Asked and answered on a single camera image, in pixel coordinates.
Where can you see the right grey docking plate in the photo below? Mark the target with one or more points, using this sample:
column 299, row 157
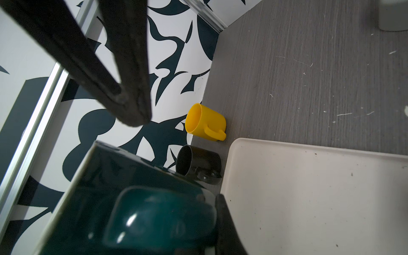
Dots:
column 393, row 15

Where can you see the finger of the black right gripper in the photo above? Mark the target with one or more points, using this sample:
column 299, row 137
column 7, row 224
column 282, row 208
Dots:
column 125, row 23
column 54, row 28

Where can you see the yellow mug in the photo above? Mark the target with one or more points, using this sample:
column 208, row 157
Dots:
column 206, row 123

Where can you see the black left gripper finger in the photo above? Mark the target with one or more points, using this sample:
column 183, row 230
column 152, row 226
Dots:
column 228, row 241

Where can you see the black mug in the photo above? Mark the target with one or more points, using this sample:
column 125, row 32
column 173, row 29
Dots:
column 198, row 164

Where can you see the beige plastic tray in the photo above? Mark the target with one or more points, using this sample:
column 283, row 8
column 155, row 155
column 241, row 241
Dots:
column 296, row 199

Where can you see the dark green mug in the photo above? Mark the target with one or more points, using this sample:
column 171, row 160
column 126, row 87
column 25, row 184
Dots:
column 121, row 204

